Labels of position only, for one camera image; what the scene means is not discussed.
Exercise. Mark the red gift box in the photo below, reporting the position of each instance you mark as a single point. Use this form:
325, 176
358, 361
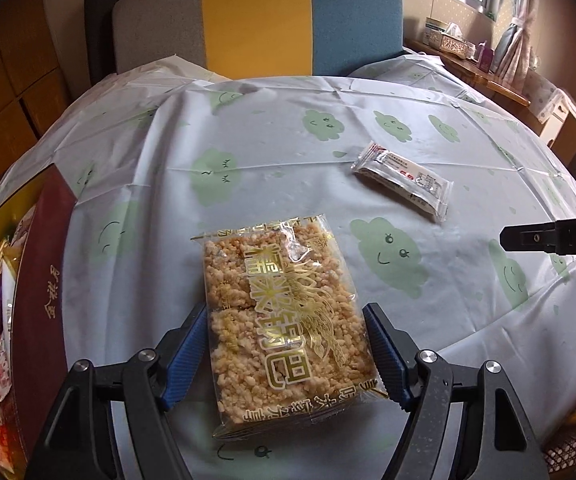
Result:
43, 270

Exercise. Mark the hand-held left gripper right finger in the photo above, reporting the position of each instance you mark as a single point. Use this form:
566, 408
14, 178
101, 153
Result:
385, 350

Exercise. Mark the white snack packet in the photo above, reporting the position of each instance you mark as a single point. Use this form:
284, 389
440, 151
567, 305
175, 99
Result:
403, 180

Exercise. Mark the clear rice cracker packet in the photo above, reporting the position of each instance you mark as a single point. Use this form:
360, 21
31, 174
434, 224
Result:
278, 320

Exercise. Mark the green white box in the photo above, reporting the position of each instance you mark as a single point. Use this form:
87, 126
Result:
433, 30

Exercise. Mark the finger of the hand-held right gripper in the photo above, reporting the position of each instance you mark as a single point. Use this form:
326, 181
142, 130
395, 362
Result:
528, 237

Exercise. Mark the wooden cabinet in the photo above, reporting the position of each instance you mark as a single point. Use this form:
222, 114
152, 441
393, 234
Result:
13, 60

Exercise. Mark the patterned tissue box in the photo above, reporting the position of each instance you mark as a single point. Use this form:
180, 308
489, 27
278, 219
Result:
455, 40

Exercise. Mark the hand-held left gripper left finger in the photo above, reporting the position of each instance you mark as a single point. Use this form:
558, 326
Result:
188, 355

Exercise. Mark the cloud printed plastic tablecloth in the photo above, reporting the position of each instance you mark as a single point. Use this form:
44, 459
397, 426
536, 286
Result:
278, 125

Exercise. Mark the pink box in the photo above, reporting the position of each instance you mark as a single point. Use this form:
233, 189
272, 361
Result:
485, 57

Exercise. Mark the tricolour chair back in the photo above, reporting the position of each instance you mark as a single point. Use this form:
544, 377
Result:
258, 15

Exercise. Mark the wooden side table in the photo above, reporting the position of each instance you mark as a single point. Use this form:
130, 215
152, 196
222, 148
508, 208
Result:
488, 82

